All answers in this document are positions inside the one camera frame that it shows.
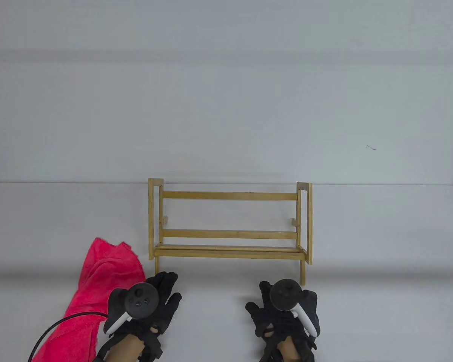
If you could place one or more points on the black and white left controller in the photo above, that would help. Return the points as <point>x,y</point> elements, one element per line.
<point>141,298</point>

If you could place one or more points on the person's left forearm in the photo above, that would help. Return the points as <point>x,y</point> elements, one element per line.
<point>124,348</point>

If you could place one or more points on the person's right hand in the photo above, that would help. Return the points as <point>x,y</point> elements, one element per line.
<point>277,324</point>

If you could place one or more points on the black and white right controller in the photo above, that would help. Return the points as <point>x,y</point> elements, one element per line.
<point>285,294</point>

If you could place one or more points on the red square towel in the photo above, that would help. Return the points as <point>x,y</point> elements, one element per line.
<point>105,267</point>

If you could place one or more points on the black and white controller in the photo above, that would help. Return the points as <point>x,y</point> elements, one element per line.
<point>141,298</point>
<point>285,294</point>

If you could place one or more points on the wooden book rack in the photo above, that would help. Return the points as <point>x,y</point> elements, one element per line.
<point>230,233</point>

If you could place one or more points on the person's left hand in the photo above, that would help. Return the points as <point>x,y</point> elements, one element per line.
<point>168,301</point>

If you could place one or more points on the person's right forearm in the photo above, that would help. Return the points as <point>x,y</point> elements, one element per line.
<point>288,350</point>

